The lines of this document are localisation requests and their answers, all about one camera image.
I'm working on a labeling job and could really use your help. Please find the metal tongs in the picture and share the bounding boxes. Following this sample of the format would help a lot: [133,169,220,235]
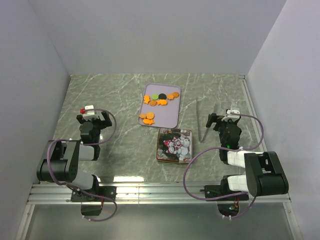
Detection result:
[195,97,211,143]

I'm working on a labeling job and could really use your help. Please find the gold tin lid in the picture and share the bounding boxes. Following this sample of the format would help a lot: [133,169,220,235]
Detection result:
[156,128,193,162]

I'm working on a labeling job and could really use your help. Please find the gold cookie tin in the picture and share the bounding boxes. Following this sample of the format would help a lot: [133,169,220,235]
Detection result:
[157,160,190,165]

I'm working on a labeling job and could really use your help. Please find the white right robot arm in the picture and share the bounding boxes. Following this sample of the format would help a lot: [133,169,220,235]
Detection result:
[206,109,289,200]

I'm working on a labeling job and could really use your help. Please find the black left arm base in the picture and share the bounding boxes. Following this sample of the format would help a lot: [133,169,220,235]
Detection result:
[70,186,118,222]

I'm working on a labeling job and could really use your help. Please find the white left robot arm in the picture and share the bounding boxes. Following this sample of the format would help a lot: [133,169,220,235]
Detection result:
[36,106,117,201]

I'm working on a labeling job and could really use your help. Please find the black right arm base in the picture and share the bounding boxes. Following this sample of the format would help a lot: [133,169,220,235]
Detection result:
[200,185,249,219]

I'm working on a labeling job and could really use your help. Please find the orange round cookie front-left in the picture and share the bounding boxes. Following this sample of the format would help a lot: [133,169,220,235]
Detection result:
[139,113,147,119]

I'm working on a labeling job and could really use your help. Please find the orange fish cookie front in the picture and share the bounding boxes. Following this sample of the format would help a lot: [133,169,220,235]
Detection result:
[143,118,155,125]

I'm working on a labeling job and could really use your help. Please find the orange fish cookie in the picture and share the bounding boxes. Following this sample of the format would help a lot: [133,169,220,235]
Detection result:
[143,95,151,105]
[143,118,155,125]
[157,99,168,106]

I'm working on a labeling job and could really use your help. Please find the orange ridged round cookie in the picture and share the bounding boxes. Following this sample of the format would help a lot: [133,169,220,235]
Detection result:
[146,112,155,120]

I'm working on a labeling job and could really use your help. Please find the orange fish cookie left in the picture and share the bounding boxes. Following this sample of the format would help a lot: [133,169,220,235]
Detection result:
[143,95,151,105]

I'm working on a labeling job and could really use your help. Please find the orange shell cookie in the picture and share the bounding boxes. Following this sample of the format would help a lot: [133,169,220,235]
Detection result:
[172,92,180,98]

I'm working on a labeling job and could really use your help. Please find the orange spiral cookie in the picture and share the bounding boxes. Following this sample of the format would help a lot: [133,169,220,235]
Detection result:
[149,100,157,107]

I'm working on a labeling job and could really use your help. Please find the orange flower cookie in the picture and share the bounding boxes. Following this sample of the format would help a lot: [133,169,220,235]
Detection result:
[166,94,175,100]

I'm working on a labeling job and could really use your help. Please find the green round cookie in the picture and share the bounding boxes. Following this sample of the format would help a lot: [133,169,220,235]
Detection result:
[151,94,159,101]

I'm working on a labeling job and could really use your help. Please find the lilac serving tray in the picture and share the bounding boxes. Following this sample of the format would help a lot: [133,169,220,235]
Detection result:
[138,83,181,129]

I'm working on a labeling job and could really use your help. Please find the orange fish cookie middle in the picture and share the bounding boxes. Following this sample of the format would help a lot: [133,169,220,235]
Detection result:
[157,99,168,106]

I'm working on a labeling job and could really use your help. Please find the black round cookie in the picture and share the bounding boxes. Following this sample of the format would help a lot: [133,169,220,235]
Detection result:
[158,93,167,100]

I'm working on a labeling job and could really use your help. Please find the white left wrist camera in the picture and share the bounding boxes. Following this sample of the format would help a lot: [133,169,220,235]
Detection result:
[80,105,98,121]

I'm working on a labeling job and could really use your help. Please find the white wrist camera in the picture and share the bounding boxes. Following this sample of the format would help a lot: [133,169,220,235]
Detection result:
[222,107,241,123]
[80,105,98,121]

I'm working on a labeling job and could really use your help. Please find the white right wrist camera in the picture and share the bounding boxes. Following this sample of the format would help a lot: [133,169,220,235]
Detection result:
[222,107,241,123]

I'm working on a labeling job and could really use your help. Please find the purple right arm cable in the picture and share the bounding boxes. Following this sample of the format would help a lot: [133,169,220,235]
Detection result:
[182,112,265,220]

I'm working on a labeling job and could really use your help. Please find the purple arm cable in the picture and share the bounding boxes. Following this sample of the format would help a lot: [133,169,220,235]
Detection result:
[46,108,118,222]
[182,112,265,220]

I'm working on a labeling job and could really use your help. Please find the aluminium side rail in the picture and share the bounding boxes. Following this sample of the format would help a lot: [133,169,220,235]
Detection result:
[238,75,262,142]

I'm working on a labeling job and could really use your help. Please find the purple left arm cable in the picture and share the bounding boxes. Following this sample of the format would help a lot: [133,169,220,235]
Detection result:
[46,108,118,222]

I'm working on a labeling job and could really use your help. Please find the aluminium mounting rail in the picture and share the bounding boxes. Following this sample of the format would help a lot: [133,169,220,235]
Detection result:
[26,181,292,206]

